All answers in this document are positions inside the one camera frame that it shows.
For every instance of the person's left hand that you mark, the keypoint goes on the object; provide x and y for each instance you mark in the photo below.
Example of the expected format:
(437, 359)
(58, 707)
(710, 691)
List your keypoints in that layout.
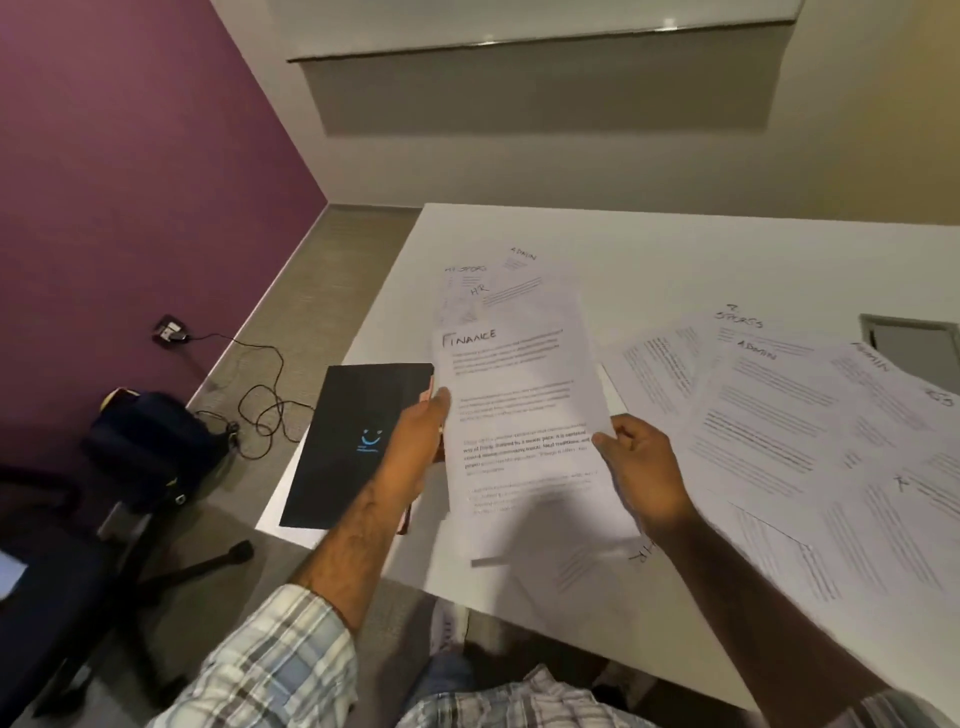
(412, 457)

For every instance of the person's right hand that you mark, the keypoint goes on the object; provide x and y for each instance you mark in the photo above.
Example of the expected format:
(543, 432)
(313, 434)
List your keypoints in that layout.
(649, 480)

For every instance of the black expanding folder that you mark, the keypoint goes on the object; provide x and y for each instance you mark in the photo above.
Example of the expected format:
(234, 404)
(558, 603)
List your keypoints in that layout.
(337, 450)

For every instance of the white text paper sheet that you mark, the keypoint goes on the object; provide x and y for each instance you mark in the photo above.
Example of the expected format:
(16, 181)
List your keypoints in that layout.
(517, 390)

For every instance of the pile of white printed papers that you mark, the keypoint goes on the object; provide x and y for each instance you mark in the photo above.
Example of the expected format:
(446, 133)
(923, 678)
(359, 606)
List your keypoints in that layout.
(787, 420)

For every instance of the person's right forearm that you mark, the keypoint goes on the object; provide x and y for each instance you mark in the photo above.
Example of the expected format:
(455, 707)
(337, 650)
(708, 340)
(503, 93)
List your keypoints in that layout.
(750, 607)

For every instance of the person's left forearm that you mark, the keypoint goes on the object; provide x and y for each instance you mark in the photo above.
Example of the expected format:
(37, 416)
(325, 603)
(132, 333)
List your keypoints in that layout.
(352, 555)

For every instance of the blue jeans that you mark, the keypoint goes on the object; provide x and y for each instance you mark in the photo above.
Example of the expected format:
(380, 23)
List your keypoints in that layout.
(446, 675)

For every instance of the plaid shirt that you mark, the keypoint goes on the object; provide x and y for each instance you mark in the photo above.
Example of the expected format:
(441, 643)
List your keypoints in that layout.
(262, 667)

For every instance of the floor power socket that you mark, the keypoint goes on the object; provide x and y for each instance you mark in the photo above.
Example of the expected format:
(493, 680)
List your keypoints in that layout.
(172, 330)

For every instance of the black office chair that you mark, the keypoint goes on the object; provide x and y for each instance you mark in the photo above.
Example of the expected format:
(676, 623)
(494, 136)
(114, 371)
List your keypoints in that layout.
(52, 600)

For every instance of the white wall board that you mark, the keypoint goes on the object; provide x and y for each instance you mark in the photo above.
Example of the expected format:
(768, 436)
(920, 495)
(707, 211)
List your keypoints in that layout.
(525, 19)

